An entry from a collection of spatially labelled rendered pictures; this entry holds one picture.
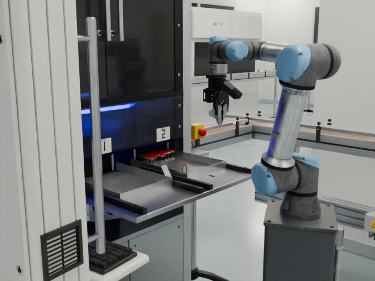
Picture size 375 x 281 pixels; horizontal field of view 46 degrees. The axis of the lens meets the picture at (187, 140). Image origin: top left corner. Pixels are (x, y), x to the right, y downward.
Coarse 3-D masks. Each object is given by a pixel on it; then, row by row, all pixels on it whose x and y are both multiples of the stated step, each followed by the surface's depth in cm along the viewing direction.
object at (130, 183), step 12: (120, 168) 193; (132, 168) 187; (108, 180) 180; (120, 180) 180; (132, 180) 180; (144, 180) 180; (156, 180) 178; (168, 180) 170; (108, 192) 158; (120, 192) 165; (132, 192) 157; (144, 192) 162
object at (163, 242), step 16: (160, 224) 209; (176, 224) 218; (128, 240) 196; (144, 240) 203; (160, 240) 211; (176, 240) 220; (160, 256) 213; (176, 256) 222; (144, 272) 206; (160, 272) 214; (176, 272) 223
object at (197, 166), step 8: (176, 152) 216; (184, 152) 212; (136, 160) 198; (176, 160) 211; (184, 160) 211; (192, 160) 210; (200, 160) 206; (208, 160) 203; (216, 160) 200; (160, 168) 188; (168, 168) 185; (176, 168) 196; (192, 168) 196; (200, 168) 184; (208, 168) 188; (216, 168) 192; (224, 168) 197; (184, 176) 179; (192, 176) 180; (200, 176) 184
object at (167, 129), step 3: (159, 129) 200; (162, 129) 201; (165, 129) 202; (168, 129) 204; (159, 132) 200; (162, 132) 201; (165, 132) 203; (168, 132) 204; (159, 135) 200; (165, 135) 203; (168, 135) 204; (159, 138) 200; (165, 138) 203; (168, 138) 205; (159, 141) 201
